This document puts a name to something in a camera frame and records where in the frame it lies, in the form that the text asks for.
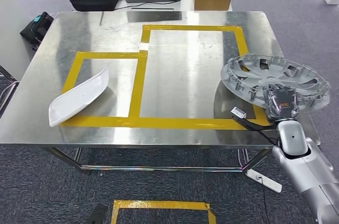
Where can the stainless steel workbench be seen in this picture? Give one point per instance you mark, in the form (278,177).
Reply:
(34,117)

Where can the black bag with teal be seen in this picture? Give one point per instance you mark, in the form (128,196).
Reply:
(37,27)

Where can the silver plastic wheel hubcap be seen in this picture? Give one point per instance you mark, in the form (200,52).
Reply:
(230,80)

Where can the white power strip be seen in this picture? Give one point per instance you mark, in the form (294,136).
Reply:
(264,181)

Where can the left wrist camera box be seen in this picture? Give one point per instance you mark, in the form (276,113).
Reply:
(97,213)

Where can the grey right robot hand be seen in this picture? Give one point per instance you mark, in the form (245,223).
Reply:
(281,103)

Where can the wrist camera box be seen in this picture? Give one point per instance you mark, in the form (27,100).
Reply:
(238,113)
(97,213)

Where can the white curved plastic part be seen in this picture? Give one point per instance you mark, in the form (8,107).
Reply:
(76,99)

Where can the yellow tape rectangles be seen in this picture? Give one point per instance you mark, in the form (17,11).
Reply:
(137,85)

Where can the yellow floor tape square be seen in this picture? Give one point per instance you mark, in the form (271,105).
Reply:
(158,204)

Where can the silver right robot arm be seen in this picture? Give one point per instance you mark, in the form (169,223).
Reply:
(304,169)

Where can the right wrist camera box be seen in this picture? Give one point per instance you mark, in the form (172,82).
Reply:
(238,113)

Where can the white desk with steel legs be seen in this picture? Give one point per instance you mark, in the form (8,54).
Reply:
(13,22)

